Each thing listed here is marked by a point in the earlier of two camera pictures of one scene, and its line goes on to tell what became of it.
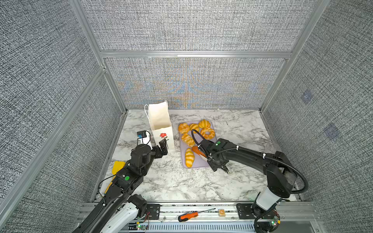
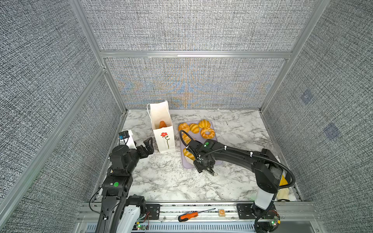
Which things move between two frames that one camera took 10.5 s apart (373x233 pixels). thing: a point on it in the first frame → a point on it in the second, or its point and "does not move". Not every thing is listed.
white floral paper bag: [159, 114] does not move
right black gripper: [213, 167] → [199, 168]
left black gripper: [162, 147] → [149, 148]
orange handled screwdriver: [188, 216] does not move
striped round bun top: [204, 123] does not move
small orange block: [221, 212] does not move
